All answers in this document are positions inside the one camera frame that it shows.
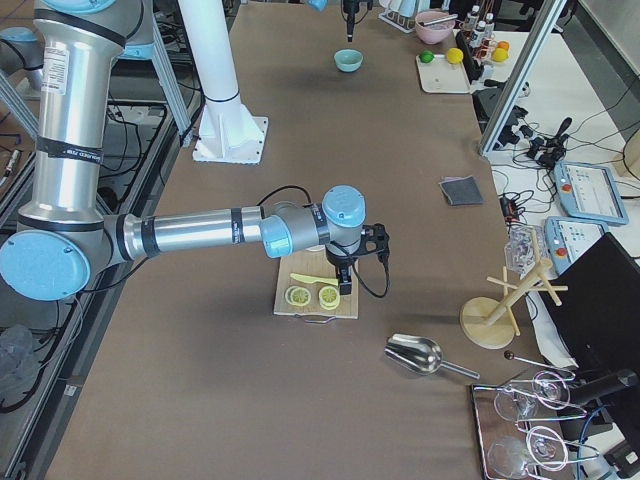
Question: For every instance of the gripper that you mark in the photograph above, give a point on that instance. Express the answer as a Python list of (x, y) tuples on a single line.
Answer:
[(339, 260), (349, 11)]

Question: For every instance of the light green bowl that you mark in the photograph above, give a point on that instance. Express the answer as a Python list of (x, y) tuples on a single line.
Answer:
[(348, 60)]

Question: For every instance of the pink bowl with ice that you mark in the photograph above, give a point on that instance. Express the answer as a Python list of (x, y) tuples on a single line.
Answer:
[(433, 34)]

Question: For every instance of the lemon slice upper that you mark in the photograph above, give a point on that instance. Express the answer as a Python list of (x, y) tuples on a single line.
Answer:
[(329, 297)]

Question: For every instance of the lemon slice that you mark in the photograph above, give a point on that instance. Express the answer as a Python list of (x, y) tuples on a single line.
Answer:
[(297, 296), (329, 297)]

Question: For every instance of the bamboo cutting board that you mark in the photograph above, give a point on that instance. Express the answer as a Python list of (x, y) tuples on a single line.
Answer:
[(307, 286)]

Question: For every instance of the yellow plastic knife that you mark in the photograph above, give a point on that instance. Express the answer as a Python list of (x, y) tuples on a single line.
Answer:
[(311, 279)]

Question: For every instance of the lemon slice lower top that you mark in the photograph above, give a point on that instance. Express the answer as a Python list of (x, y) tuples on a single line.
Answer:
[(297, 296)]

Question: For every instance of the white cup rack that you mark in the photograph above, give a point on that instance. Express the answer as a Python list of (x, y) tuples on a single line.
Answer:
[(391, 17)]

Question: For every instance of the blue cup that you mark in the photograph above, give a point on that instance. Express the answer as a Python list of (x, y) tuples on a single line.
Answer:
[(405, 8)]

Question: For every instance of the green lime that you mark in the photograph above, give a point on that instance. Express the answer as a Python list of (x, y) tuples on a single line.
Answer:
[(426, 56)]

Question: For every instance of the metal tongs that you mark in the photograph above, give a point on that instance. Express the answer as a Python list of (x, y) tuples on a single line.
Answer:
[(439, 20)]

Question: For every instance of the metal scoop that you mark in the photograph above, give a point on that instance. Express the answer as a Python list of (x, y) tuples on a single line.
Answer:
[(421, 355)]

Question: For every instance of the beige rabbit tray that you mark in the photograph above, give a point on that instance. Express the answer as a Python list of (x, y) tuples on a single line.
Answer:
[(439, 76)]

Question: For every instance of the yellow lemon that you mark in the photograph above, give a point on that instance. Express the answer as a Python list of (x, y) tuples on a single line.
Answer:
[(454, 56)]

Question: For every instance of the wooden mug tree stand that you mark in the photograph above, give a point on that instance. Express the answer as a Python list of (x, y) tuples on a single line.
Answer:
[(490, 323)]

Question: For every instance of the wine glass rack tray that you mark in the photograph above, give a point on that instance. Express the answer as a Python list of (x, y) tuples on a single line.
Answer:
[(519, 427)]

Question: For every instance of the near teach pendant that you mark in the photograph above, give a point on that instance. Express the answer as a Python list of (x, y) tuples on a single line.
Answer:
[(569, 238)]

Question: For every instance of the teach pendant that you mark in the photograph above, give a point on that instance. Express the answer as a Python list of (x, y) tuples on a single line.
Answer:
[(569, 238), (589, 192)]

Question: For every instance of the black monitor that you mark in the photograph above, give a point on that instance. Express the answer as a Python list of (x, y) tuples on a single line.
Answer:
[(598, 321)]

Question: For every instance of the far teach pendant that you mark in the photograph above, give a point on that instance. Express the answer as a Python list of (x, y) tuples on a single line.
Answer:
[(589, 192)]

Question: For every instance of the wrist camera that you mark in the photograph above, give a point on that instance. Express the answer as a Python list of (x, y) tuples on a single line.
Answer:
[(375, 240)]

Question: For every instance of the copper wire bottle rack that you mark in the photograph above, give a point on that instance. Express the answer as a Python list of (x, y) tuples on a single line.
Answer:
[(476, 41)]

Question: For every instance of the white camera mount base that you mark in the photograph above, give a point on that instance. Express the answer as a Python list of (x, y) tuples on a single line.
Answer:
[(228, 132)]

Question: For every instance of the aluminium frame post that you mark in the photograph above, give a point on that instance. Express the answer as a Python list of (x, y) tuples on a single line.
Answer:
[(542, 27)]

